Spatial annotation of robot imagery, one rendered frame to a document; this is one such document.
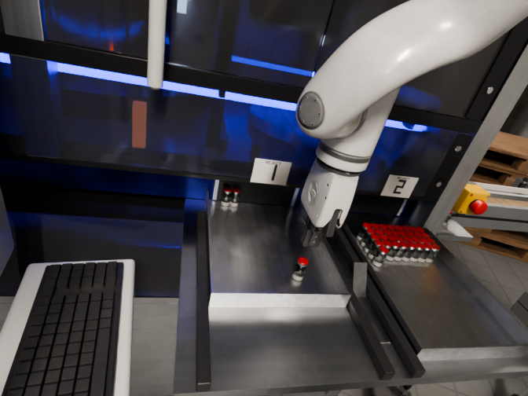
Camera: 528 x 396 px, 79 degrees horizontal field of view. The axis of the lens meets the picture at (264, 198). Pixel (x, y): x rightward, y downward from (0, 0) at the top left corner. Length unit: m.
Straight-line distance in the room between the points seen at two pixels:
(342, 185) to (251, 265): 0.27
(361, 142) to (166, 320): 0.77
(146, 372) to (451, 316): 0.93
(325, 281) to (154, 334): 0.59
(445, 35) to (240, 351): 0.49
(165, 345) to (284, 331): 0.61
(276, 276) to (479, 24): 0.50
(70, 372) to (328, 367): 0.38
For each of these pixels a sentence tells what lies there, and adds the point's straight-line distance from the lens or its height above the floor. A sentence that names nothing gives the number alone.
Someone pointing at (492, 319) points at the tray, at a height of 0.88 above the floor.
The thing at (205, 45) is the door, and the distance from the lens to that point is 0.65.
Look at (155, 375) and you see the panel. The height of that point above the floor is 0.22.
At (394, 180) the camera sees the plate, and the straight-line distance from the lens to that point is 0.86.
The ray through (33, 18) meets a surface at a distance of 0.68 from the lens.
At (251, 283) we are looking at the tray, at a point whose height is 0.88.
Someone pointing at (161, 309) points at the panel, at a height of 0.56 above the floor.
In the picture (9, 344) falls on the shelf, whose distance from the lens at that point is 0.68.
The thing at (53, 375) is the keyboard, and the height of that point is 0.83.
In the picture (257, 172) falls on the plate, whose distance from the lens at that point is 0.72.
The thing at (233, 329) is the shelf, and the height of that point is 0.88.
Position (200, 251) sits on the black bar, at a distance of 0.65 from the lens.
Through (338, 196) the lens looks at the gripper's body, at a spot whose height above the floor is 1.11.
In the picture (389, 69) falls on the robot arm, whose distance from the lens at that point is 0.39.
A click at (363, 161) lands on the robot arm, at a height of 1.17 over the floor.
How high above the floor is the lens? 1.33
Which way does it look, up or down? 30 degrees down
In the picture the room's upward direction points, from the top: 14 degrees clockwise
